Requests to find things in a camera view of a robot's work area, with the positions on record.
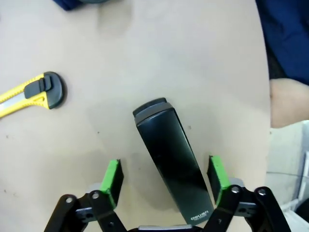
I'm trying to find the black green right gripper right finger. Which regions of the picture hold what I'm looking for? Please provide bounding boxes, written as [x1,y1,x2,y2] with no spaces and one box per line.
[204,154,294,232]

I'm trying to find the person's bare forearm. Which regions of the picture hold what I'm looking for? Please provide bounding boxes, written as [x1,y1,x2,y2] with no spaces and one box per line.
[269,77,309,128]

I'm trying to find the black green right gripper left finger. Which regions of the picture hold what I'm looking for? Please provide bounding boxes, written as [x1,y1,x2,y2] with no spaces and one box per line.
[44,158,128,232]

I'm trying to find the black stapler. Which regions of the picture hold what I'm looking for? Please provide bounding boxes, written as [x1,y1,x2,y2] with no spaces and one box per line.
[132,97,215,227]

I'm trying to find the blue fabric item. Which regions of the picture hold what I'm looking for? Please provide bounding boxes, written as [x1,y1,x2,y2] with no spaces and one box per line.
[52,0,132,12]

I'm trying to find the yellow black utility knife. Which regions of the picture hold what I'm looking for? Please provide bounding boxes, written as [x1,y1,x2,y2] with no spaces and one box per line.
[0,71,67,119]

